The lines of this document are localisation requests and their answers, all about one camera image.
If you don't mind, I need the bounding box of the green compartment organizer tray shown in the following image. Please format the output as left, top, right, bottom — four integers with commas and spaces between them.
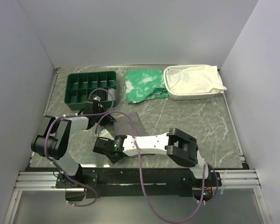
64, 71, 119, 111

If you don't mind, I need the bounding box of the green white patterned underwear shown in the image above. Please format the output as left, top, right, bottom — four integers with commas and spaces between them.
125, 69, 168, 104

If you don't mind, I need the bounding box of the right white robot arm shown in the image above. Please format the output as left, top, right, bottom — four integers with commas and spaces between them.
93, 128, 211, 188

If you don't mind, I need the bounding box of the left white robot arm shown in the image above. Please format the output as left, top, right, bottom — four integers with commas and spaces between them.
31, 107, 106, 188

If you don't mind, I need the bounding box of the rolled black underwear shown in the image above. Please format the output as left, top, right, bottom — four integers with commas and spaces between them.
98, 89, 107, 102

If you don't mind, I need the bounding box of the rolled grey striped underwear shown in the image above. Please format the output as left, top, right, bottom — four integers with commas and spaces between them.
107, 88, 117, 101

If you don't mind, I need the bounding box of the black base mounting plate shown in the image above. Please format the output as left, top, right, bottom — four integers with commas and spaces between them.
56, 168, 222, 202

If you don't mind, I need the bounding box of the white cloth in basket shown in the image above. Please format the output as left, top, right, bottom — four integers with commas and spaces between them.
165, 65, 227, 96

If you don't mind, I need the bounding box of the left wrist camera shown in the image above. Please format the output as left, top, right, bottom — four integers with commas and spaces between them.
83, 97, 103, 114

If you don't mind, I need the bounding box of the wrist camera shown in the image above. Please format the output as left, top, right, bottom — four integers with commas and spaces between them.
83, 97, 103, 114
95, 129, 114, 140

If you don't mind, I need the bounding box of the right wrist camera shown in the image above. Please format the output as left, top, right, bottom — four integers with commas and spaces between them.
95, 129, 114, 140

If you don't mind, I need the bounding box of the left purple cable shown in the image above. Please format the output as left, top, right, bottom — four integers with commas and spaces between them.
44, 88, 115, 207

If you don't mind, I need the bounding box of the purple cable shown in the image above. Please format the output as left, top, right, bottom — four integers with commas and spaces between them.
94, 111, 221, 222
44, 88, 115, 207

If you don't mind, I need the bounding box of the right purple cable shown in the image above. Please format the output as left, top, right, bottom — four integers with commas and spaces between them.
94, 111, 221, 222

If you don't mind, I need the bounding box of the aluminium frame rail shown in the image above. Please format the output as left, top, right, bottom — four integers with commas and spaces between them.
14, 170, 61, 191

